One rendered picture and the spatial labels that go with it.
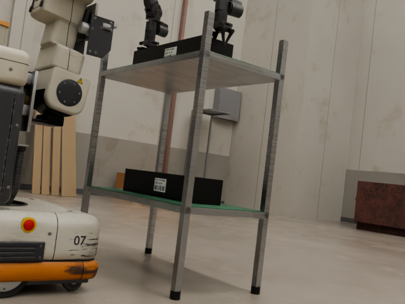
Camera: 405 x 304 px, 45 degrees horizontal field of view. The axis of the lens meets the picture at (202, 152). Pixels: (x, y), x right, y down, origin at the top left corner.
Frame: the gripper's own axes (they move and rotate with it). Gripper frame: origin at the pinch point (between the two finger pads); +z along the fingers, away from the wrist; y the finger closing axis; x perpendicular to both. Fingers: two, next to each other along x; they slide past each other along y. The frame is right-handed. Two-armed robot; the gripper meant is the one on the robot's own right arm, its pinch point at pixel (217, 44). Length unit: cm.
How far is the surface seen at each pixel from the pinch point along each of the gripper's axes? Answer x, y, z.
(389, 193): -485, 192, 58
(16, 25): -70, 505, -114
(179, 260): 21, -16, 89
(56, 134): -129, 472, 25
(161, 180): 6, 23, 61
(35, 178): -102, 460, 84
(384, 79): -603, 286, -129
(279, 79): -21.7, -17.6, 12.4
